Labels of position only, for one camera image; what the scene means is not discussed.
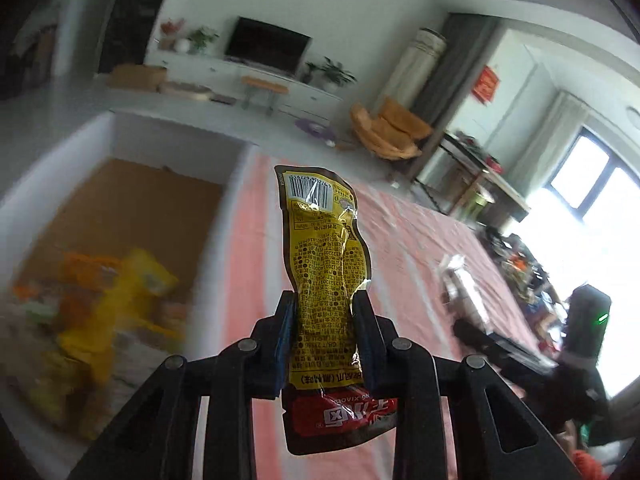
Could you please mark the grey floor scale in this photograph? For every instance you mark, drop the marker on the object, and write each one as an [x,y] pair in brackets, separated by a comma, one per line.
[223,99]

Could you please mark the white television cabinet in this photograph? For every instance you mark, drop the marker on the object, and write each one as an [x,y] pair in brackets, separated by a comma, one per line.
[210,67]

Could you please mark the leafy plant in glass pot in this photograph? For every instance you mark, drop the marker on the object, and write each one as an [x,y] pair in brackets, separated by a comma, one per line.
[202,39]

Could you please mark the red flower arrangement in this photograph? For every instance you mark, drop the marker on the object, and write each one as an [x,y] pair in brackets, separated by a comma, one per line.
[171,30]

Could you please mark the covered standing air conditioner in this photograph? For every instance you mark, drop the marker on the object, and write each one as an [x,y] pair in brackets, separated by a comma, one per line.
[412,67]

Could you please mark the dark wooden table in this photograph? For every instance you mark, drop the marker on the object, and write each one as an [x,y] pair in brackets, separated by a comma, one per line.
[480,175]

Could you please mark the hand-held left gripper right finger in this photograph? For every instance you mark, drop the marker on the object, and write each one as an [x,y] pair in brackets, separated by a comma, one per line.
[364,345]

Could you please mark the red wall hanging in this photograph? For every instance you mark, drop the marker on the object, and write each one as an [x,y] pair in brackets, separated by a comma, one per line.
[486,85]

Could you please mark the window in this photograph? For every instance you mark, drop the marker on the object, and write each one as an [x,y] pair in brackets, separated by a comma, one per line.
[595,180]

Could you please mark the purple round mat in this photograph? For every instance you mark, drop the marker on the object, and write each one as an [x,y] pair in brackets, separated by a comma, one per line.
[315,129]

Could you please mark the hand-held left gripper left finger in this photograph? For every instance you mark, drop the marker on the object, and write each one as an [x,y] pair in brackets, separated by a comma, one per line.
[285,340]

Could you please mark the long yellow red snack packet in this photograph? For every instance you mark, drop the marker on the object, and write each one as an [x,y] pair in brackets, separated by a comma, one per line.
[120,300]

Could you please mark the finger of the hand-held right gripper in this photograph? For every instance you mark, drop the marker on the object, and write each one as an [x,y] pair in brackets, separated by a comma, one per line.
[475,335]
[520,352]

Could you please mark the grey curtain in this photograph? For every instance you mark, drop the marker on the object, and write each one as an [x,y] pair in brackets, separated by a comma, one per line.
[460,70]

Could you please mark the small potted plant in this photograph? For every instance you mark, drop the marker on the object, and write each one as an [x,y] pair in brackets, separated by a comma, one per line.
[310,72]

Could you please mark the orange lounge chair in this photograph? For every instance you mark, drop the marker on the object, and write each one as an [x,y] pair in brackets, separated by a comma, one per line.
[390,130]

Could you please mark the orange barcode snack packet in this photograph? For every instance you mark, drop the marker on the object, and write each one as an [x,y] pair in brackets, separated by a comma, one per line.
[82,270]

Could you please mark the beige cat scratcher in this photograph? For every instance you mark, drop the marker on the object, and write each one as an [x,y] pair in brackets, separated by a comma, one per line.
[185,91]

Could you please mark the white sheer curtain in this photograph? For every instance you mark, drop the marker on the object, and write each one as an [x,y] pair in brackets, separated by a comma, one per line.
[550,140]

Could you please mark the clear yellow-edged snack packet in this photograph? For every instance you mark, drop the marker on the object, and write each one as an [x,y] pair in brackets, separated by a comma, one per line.
[460,285]

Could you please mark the flat screen television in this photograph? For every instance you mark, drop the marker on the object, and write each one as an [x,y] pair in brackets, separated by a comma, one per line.
[267,45]

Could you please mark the round white vase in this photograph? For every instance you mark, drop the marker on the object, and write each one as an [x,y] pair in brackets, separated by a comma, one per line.
[182,46]

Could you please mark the small wooden bench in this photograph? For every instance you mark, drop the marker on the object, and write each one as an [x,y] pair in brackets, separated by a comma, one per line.
[265,85]

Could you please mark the yellow black snack packet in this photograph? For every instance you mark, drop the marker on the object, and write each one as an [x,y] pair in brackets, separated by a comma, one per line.
[325,270]

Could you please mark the brown cardboard box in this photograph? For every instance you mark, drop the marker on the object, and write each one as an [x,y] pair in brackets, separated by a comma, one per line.
[137,77]

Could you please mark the white cardboard box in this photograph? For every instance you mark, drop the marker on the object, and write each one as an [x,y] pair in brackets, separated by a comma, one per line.
[165,135]

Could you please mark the large potted plant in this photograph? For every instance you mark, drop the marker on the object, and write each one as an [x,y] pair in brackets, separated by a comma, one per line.
[337,72]

